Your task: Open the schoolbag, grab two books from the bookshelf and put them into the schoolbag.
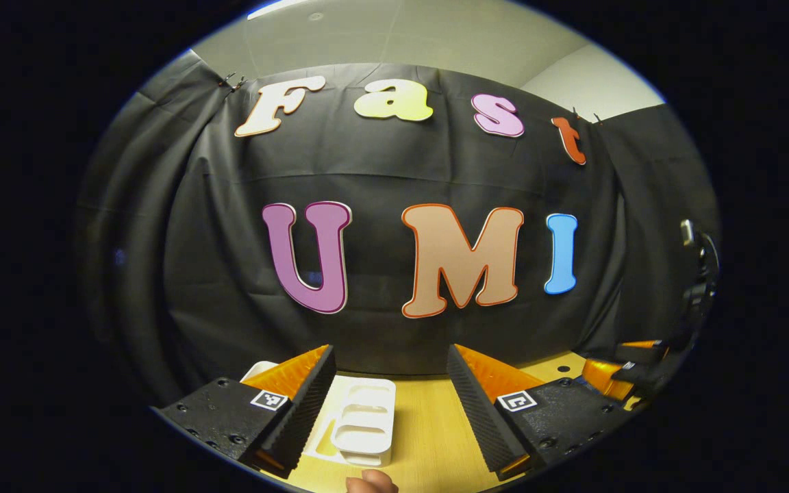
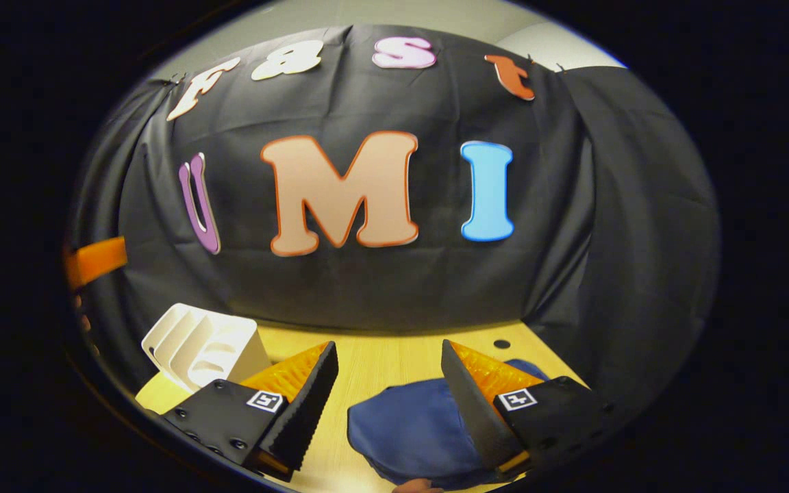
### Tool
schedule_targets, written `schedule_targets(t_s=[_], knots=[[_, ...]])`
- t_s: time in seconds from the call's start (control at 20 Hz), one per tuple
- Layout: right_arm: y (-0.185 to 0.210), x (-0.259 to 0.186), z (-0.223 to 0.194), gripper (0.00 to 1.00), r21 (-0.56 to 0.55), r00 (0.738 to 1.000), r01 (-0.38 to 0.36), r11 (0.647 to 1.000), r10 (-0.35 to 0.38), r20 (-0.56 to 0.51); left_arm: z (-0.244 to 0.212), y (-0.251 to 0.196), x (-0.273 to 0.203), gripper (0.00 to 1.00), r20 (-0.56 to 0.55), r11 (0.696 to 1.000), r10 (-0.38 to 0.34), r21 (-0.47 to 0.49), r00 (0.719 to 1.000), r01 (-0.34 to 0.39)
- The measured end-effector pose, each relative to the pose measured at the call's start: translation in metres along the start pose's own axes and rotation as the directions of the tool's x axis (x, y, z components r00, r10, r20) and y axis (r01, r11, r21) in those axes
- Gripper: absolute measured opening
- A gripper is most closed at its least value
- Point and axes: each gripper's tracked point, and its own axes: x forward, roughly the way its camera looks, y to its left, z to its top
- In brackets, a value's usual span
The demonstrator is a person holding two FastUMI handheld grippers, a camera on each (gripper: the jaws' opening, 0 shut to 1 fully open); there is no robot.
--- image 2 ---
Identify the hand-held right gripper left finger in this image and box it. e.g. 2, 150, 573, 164
161, 341, 340, 483

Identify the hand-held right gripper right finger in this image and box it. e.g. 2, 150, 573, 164
440, 339, 608, 483

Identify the blue schoolbag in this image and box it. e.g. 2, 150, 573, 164
347, 359, 553, 491

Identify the white bookshelf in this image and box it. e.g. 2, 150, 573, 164
141, 303, 273, 393

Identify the black backdrop cloth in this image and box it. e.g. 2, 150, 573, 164
66, 25, 721, 412

